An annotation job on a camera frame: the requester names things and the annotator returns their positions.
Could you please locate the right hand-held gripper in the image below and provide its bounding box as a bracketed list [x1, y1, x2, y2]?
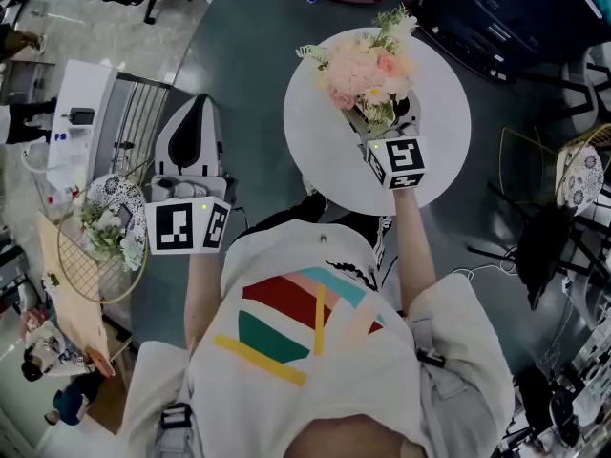
[342, 93, 429, 192]

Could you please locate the light wooden board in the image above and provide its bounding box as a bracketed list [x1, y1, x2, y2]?
[37, 210, 116, 377]

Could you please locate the person's white patterned shirt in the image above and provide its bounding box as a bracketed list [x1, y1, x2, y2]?
[121, 219, 516, 458]

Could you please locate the white flower bunch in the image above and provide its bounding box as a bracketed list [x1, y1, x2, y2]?
[78, 202, 146, 273]

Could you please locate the black and white patterned cushion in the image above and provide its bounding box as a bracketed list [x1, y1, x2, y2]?
[85, 174, 147, 248]
[555, 143, 605, 210]

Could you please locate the grey shoulder strap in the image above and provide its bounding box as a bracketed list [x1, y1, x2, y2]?
[412, 317, 467, 401]
[155, 374, 195, 458]

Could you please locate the person's left forearm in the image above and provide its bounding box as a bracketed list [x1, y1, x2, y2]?
[183, 252, 226, 353]

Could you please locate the pink flowers bunch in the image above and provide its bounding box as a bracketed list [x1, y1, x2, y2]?
[295, 3, 421, 138]

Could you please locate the white machine with metal rack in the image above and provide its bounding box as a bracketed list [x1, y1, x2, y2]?
[21, 58, 171, 196]

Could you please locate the white round table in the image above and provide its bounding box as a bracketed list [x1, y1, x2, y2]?
[283, 29, 473, 217]

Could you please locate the person's right forearm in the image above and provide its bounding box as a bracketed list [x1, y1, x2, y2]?
[390, 188, 438, 312]

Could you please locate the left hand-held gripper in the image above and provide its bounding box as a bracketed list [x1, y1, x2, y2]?
[144, 93, 236, 257]

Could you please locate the gold wire chair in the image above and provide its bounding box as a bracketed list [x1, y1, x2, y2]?
[498, 124, 611, 219]
[56, 174, 150, 305]

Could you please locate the grey plastic chair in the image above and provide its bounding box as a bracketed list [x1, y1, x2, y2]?
[561, 45, 611, 134]

